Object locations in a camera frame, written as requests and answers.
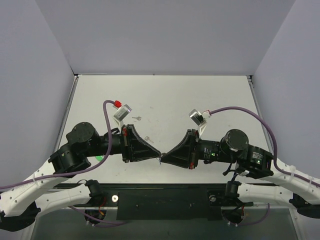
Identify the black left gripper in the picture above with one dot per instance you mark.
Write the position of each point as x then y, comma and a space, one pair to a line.
125, 144

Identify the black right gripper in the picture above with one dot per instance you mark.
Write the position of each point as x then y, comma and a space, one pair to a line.
195, 149

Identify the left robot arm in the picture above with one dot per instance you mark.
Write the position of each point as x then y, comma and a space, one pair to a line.
21, 205

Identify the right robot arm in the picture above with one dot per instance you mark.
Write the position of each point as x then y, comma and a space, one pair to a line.
257, 176

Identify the green key tag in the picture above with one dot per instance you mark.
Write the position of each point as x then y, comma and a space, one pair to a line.
99, 158

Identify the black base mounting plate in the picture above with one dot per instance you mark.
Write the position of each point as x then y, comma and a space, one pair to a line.
213, 201

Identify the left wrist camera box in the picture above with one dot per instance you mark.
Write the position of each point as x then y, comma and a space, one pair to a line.
121, 113

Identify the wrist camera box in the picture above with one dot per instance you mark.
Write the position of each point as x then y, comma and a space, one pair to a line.
200, 119
121, 113

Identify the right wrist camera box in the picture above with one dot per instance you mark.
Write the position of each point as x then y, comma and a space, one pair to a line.
200, 119

